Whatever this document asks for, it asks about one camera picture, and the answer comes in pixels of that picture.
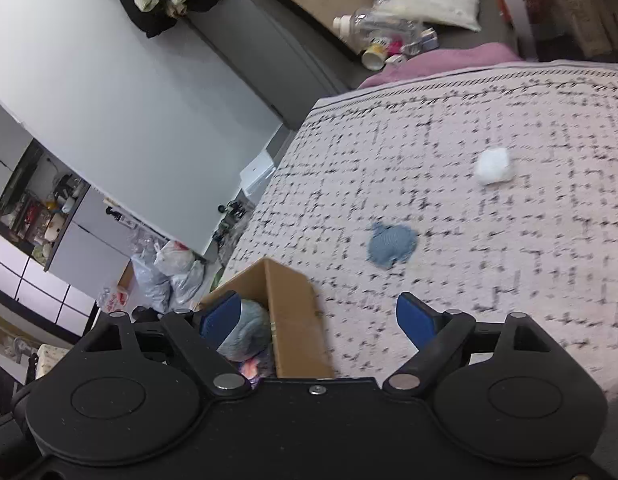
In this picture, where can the blue cloth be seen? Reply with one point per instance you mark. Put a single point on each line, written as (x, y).
(391, 245)

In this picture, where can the white desk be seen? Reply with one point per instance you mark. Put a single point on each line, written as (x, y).
(514, 5)

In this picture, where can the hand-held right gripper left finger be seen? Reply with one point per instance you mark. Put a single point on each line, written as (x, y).
(221, 316)

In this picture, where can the blue plush toy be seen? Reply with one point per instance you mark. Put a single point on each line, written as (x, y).
(251, 330)

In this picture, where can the large clear plastic bottle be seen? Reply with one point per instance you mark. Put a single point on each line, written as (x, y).
(379, 27)

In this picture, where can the white tissue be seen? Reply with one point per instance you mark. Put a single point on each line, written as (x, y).
(494, 166)

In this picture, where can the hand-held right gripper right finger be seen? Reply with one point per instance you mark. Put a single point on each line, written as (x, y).
(414, 320)

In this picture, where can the paper cup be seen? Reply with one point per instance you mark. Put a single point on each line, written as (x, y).
(373, 57)

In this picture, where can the brown cardboard box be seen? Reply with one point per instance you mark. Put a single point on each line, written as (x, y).
(299, 325)

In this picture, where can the white flat box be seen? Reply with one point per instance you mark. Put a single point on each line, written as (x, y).
(259, 172)

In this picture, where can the pink bed sheet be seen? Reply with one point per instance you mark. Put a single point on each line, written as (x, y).
(439, 62)

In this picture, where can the grey door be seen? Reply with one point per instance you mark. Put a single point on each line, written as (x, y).
(269, 65)

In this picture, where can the white plastic bag red print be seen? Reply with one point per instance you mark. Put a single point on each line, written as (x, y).
(181, 265)

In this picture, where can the wall cabinet shelf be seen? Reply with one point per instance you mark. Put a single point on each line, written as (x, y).
(34, 205)

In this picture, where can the white black-patterned blanket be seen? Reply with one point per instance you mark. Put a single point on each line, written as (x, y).
(489, 270)

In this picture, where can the grey plastic bag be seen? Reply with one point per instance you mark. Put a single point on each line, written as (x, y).
(151, 280)

